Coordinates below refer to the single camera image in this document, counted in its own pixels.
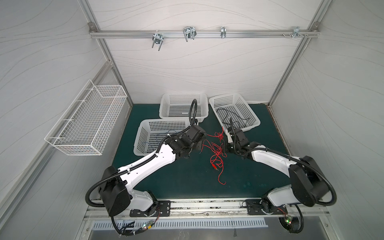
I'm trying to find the red cable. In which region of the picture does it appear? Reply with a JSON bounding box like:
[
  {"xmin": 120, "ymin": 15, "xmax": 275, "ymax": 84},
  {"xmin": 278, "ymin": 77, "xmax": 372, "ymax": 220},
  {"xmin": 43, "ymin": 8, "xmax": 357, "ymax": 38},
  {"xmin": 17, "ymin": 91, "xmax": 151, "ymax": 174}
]
[{"xmin": 201, "ymin": 127, "xmax": 227, "ymax": 186}]

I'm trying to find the black cable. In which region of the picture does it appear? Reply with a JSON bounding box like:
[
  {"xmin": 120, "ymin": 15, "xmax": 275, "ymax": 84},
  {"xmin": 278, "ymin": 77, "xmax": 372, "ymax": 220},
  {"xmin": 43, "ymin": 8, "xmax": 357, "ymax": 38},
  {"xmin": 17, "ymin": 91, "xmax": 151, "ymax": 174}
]
[{"xmin": 215, "ymin": 106, "xmax": 251, "ymax": 130}]

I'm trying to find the blue cable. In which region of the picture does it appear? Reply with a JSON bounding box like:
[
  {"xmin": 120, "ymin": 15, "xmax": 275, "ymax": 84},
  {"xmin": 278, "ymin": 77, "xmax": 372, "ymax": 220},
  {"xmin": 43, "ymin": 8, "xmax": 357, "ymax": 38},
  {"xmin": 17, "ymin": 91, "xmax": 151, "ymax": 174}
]
[{"xmin": 143, "ymin": 128, "xmax": 181, "ymax": 154}]

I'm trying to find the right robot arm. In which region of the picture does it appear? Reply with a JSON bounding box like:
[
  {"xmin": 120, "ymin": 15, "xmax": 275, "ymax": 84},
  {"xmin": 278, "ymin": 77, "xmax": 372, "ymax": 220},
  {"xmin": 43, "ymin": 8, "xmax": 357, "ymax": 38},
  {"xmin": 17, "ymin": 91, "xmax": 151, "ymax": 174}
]
[{"xmin": 228, "ymin": 118, "xmax": 338, "ymax": 213}]

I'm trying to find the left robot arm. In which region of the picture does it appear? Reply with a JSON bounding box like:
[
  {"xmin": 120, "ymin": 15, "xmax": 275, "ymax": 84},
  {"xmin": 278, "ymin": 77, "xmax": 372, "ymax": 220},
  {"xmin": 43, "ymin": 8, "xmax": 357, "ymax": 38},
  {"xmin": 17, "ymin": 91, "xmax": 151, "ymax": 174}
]
[{"xmin": 85, "ymin": 99, "xmax": 207, "ymax": 217}]

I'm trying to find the white basket back right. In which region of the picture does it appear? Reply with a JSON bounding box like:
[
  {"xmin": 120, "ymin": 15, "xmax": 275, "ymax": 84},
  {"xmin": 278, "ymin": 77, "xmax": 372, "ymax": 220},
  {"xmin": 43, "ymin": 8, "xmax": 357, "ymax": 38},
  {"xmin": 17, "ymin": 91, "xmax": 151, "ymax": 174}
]
[{"xmin": 209, "ymin": 93, "xmax": 261, "ymax": 132}]

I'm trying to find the white basket front left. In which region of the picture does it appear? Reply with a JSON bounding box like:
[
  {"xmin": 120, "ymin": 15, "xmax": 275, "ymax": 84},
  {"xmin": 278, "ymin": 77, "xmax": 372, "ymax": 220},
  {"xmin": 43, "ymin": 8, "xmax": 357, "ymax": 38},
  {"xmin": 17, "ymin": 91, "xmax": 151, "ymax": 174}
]
[{"xmin": 133, "ymin": 118, "xmax": 190, "ymax": 156}]

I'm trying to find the white basket back middle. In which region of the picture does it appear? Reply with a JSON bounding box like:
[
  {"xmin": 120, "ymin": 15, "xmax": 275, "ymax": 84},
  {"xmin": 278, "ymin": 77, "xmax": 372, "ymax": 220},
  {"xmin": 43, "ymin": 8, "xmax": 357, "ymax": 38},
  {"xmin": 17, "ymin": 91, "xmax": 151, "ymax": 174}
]
[{"xmin": 159, "ymin": 93, "xmax": 209, "ymax": 123}]

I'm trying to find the metal hook clamp middle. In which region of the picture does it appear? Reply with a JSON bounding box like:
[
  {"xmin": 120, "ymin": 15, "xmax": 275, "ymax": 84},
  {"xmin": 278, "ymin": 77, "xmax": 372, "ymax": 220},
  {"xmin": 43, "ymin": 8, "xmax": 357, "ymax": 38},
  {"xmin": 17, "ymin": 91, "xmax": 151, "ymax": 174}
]
[{"xmin": 183, "ymin": 26, "xmax": 197, "ymax": 42}]

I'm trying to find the metal hook clamp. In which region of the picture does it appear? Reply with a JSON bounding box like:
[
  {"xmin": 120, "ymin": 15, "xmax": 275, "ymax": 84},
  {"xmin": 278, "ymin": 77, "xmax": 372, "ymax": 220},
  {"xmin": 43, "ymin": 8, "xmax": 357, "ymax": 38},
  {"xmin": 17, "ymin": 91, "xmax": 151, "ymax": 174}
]
[
  {"xmin": 183, "ymin": 26, "xmax": 197, "ymax": 42},
  {"xmin": 152, "ymin": 33, "xmax": 164, "ymax": 51},
  {"xmin": 282, "ymin": 27, "xmax": 309, "ymax": 39}
]

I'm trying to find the metal hook clamp left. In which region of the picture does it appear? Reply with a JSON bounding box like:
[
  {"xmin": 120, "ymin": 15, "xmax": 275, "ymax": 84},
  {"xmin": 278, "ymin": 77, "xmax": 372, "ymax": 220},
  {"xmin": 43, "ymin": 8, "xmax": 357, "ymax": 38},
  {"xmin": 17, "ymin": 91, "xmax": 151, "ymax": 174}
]
[{"xmin": 152, "ymin": 33, "xmax": 164, "ymax": 51}]

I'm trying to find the metal hook small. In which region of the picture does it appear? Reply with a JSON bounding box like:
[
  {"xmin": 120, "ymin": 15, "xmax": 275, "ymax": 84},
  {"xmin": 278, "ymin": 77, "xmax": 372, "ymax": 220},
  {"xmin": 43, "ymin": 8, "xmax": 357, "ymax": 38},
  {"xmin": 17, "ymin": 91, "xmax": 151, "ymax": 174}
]
[{"xmin": 221, "ymin": 27, "xmax": 227, "ymax": 39}]

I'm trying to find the metal hook clamp right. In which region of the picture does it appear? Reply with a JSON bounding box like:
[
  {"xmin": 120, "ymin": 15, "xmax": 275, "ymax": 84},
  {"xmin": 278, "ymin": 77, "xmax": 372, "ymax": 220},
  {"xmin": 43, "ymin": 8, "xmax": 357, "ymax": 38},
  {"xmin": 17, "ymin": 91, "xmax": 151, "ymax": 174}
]
[{"xmin": 282, "ymin": 27, "xmax": 309, "ymax": 39}]

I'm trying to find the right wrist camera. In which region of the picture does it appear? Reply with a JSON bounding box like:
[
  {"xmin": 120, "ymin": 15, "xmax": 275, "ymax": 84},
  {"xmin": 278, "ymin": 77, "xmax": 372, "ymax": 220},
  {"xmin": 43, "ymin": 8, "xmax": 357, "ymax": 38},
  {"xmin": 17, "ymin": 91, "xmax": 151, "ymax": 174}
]
[{"xmin": 225, "ymin": 130, "xmax": 234, "ymax": 144}]

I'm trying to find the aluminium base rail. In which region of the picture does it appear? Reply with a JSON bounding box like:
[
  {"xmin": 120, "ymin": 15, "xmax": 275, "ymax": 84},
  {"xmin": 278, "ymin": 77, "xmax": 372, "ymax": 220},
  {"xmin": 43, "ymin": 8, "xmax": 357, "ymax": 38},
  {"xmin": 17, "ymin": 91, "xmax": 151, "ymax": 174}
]
[{"xmin": 83, "ymin": 197, "xmax": 307, "ymax": 220}]

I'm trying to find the white wire wall basket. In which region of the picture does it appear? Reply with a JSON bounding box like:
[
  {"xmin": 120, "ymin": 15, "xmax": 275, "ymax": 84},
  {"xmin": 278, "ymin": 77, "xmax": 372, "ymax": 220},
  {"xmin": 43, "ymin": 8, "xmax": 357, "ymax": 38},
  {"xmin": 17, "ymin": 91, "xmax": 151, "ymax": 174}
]
[{"xmin": 45, "ymin": 80, "xmax": 127, "ymax": 156}]

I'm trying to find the white vented cable duct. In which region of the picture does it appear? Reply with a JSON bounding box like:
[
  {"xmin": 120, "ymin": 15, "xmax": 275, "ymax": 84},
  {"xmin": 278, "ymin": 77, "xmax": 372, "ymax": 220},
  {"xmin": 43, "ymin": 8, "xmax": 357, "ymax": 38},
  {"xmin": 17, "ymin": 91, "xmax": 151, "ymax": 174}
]
[{"xmin": 92, "ymin": 217, "xmax": 269, "ymax": 231}]

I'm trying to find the aluminium crossbar rail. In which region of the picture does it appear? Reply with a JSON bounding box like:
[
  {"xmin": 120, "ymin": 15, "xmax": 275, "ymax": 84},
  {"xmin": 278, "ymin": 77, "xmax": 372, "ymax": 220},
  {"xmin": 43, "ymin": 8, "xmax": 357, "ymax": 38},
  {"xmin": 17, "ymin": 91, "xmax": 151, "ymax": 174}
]
[{"xmin": 90, "ymin": 29, "xmax": 321, "ymax": 39}]

